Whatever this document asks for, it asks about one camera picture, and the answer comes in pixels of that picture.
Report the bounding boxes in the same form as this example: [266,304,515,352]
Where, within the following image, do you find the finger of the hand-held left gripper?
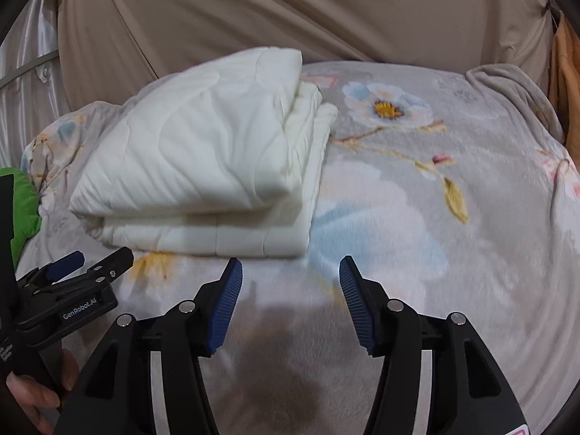
[68,247,135,287]
[18,250,85,287]

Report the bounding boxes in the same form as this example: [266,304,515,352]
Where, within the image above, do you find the person's left hand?
[4,349,81,435]

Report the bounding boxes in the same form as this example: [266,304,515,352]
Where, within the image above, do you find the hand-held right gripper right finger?
[339,255,529,435]

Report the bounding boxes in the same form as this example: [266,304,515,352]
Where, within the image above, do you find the silver curtain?
[0,0,73,169]

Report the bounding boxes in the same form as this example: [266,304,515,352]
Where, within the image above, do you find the green cloth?
[0,167,43,269]

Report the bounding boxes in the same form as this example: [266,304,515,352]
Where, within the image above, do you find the floral fleece blanket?
[18,60,580,435]

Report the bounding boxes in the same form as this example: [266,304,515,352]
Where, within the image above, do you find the orange cloth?
[550,9,580,146]

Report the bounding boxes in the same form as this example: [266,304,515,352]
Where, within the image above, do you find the beige bed sheet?
[57,0,563,115]

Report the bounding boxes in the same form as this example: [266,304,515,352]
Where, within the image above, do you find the white quilted jacket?
[68,46,340,259]

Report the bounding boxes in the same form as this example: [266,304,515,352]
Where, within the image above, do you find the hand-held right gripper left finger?
[53,257,244,435]

